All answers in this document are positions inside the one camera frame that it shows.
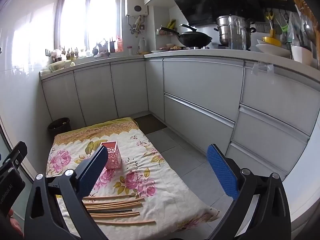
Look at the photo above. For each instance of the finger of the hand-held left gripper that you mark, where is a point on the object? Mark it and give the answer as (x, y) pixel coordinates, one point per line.
(18, 151)

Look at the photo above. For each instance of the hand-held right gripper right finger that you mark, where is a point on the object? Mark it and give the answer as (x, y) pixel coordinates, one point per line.
(222, 172)

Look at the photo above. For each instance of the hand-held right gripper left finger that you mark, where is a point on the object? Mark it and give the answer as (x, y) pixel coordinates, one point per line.
(92, 172)

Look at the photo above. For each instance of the pink perforated utensil holder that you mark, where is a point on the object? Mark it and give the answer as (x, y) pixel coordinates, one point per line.
(114, 155)

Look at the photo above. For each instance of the row of chopsticks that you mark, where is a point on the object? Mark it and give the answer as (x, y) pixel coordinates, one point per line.
(112, 206)

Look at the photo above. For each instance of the person's left hand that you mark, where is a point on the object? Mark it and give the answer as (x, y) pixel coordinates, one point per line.
(15, 226)

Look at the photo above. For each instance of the black woven trash bin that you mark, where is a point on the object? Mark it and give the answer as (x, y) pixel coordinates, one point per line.
(58, 127)

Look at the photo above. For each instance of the floral printed blanket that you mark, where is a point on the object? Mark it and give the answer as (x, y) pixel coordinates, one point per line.
(150, 180)

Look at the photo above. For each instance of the brown floor mat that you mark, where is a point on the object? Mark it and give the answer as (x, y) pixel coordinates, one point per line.
(150, 125)

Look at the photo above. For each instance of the white kitchen base cabinet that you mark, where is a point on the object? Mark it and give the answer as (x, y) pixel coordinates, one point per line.
(100, 92)

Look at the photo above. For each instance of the white drawer base cabinet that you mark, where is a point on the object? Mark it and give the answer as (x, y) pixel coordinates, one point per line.
(205, 87)

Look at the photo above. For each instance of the pale green bowl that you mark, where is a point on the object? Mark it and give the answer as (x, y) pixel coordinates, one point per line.
(57, 66)

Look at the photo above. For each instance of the clear plastic hook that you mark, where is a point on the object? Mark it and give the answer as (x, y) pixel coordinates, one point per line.
(255, 68)
(269, 67)

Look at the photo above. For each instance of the red patterned container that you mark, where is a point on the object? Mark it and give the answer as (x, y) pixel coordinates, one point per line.
(119, 45)

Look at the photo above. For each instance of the wide white bowl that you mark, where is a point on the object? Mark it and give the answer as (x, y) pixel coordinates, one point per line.
(272, 51)

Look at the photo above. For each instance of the white plastic jug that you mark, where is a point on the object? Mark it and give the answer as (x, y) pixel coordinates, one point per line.
(142, 47)

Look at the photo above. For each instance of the black wok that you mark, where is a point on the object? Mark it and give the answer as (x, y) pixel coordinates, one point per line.
(195, 40)

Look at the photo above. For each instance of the clear plastic pitcher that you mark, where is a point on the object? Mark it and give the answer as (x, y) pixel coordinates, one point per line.
(237, 36)

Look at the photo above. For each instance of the yellow dish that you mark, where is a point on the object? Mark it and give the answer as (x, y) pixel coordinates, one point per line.
(271, 41)

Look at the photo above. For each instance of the kitchen window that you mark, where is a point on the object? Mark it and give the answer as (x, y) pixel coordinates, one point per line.
(75, 22)

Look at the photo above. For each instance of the white cup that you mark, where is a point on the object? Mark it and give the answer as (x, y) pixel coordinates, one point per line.
(301, 55)

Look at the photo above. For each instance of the stainless steel steamer pot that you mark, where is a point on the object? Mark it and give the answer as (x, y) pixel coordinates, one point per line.
(223, 30)

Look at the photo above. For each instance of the bunch of bananas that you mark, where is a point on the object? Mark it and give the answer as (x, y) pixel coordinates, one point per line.
(171, 24)

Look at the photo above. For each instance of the steel ladle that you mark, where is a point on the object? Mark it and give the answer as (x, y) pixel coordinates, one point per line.
(308, 31)

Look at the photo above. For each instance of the black range hood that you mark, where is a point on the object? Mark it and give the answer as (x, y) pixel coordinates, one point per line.
(212, 2)

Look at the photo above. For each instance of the wall power sockets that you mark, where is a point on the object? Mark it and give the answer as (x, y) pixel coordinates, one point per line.
(261, 27)

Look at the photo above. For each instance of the white wall water heater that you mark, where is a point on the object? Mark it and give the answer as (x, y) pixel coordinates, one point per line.
(132, 2)

